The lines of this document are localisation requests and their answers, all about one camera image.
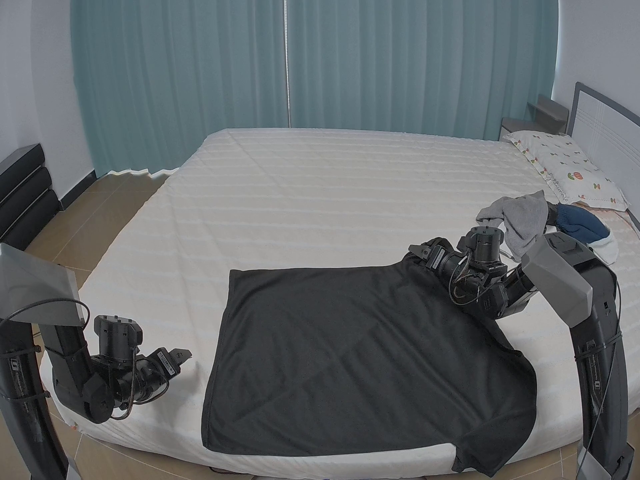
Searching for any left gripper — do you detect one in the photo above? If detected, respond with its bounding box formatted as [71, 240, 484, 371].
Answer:
[147, 348, 193, 384]

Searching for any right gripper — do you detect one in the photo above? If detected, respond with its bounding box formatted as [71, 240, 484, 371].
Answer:
[408, 237, 473, 283]

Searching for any black T-shirt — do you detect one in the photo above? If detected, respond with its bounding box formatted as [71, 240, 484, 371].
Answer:
[200, 260, 538, 474]

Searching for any pile of clothes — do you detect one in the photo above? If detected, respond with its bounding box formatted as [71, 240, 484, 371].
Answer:
[475, 190, 618, 264]

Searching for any bed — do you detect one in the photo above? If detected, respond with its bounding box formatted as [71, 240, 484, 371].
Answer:
[37, 82, 640, 476]

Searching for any white printed pillow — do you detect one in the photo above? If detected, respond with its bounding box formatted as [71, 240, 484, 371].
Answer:
[505, 130, 630, 213]

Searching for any grey bedside table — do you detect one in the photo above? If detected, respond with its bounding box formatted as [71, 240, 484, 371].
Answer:
[501, 94, 571, 141]

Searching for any blue-green curtain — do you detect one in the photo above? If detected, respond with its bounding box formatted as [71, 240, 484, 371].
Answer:
[72, 0, 292, 179]
[287, 0, 558, 141]

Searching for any black chest of drawers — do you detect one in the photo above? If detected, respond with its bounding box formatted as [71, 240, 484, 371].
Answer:
[0, 143, 60, 249]

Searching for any black cable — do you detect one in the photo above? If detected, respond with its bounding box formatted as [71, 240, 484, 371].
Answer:
[0, 297, 92, 330]

